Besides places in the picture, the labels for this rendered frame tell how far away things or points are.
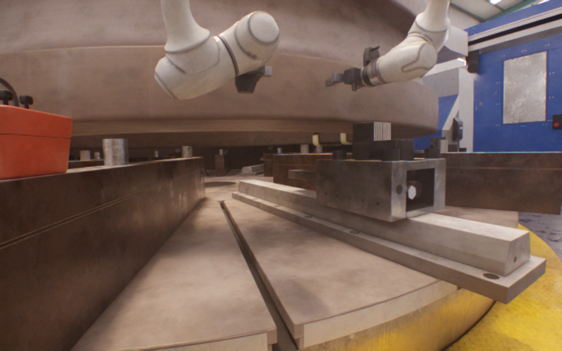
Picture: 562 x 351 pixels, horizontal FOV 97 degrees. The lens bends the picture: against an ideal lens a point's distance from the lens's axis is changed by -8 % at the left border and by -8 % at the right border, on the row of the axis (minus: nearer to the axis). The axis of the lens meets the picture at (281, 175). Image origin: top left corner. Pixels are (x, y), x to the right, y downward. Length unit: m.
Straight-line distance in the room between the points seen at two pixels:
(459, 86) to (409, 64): 6.04
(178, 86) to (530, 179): 2.04
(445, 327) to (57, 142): 1.27
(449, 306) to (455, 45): 4.47
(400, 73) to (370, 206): 0.48
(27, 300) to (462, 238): 1.08
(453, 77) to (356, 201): 6.03
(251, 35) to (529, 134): 4.90
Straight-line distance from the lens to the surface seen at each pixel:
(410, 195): 1.11
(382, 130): 1.26
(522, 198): 2.22
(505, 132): 5.36
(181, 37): 0.63
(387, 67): 0.93
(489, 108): 5.48
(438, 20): 1.00
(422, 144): 6.46
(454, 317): 1.24
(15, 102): 0.85
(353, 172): 1.14
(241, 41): 0.65
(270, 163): 4.40
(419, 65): 0.89
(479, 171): 2.19
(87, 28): 1.45
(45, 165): 0.70
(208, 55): 0.63
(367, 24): 1.78
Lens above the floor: 0.72
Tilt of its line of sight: 5 degrees down
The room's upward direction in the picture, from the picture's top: 1 degrees counter-clockwise
